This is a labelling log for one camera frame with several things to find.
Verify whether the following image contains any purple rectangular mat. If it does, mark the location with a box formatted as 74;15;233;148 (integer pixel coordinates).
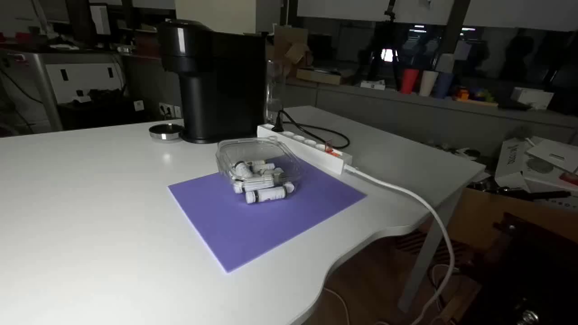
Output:
166;157;368;275

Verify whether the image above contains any black coffee machine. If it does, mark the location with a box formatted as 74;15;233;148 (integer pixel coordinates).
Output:
157;18;269;145

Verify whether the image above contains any flat cardboard box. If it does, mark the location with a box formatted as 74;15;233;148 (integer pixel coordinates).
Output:
293;67;347;87

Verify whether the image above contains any small white box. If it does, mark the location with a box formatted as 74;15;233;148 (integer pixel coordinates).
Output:
509;85;556;112

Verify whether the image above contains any white power strip cable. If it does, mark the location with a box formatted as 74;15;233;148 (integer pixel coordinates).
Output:
343;164;457;325

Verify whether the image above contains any white cup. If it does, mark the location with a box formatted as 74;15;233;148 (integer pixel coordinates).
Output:
417;69;441;99

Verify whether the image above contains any white wall socket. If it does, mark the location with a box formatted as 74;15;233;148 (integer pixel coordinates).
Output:
157;101;182;119

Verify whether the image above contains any grey counter shelf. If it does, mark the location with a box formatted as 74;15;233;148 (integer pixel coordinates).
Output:
280;80;578;159

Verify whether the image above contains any white power strip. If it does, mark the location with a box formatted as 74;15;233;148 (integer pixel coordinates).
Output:
256;123;354;177

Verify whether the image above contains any round silver drip tray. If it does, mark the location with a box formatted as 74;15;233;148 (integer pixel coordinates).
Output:
148;121;184;143

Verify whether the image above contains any clear plastic bowl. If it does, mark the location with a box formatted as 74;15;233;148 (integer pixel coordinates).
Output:
215;135;298;173

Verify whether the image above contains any clear plastic container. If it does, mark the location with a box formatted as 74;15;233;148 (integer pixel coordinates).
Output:
215;135;305;197

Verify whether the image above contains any large white open box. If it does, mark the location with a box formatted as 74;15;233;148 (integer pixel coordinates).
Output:
493;135;578;195

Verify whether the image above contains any blue cup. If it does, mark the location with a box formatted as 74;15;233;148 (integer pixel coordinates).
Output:
434;70;453;101

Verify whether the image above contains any brown cardboard box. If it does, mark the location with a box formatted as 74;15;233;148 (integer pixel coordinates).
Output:
273;25;316;69

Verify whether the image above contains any black power cable with plug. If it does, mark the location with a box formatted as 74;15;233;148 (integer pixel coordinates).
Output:
271;107;352;152

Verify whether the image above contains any white table leg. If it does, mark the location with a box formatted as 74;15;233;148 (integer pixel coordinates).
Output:
396;186;466;316

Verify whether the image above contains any red cup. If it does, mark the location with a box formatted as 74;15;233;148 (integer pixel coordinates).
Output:
399;67;421;96

